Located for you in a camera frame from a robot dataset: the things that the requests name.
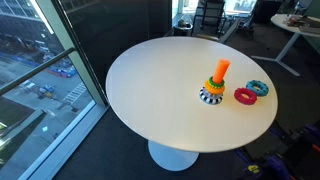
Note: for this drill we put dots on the round white table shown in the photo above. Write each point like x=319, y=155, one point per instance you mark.
x=154, y=88

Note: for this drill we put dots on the orange stacking peg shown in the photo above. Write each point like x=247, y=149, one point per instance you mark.
x=220, y=71

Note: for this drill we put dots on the metal window handrail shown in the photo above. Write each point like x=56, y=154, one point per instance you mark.
x=35, y=71

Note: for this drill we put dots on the white table pedestal base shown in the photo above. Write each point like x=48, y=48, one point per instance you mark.
x=171, y=159

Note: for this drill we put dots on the black metal rack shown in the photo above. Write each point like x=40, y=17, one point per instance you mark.
x=209, y=13

